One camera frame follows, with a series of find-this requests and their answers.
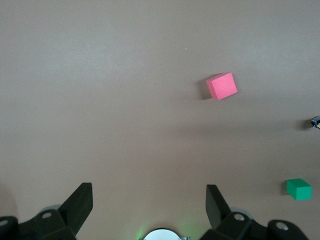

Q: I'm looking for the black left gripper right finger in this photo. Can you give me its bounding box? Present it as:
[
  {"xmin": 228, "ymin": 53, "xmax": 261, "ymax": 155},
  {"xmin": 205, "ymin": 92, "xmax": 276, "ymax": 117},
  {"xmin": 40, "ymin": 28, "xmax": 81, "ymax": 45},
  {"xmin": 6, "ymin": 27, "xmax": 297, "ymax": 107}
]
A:
[{"xmin": 199, "ymin": 184, "xmax": 311, "ymax": 240}]

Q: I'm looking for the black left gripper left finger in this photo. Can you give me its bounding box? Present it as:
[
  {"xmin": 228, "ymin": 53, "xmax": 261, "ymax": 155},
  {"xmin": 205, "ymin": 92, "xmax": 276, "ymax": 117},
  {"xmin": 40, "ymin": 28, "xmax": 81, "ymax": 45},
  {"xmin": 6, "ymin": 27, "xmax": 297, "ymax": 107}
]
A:
[{"xmin": 0, "ymin": 182, "xmax": 93, "ymax": 240}]

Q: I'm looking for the green foam cube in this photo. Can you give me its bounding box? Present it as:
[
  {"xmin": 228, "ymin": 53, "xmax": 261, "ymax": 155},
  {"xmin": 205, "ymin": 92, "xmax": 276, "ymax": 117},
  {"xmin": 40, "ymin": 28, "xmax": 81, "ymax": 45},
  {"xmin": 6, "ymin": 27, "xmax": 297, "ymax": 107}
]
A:
[{"xmin": 286, "ymin": 178, "xmax": 313, "ymax": 201}]

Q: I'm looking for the brown table mat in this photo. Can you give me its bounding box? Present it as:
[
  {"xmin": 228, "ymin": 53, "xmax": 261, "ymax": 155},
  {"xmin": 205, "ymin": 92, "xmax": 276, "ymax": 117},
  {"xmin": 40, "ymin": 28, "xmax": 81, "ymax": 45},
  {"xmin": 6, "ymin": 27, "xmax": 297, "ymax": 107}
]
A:
[{"xmin": 0, "ymin": 0, "xmax": 320, "ymax": 240}]

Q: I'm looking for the pink foam cube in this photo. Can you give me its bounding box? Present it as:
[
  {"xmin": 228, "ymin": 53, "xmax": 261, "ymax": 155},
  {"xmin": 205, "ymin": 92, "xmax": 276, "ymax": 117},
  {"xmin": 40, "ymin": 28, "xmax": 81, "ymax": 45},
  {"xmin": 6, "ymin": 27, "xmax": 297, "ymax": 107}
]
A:
[{"xmin": 206, "ymin": 72, "xmax": 238, "ymax": 101}]

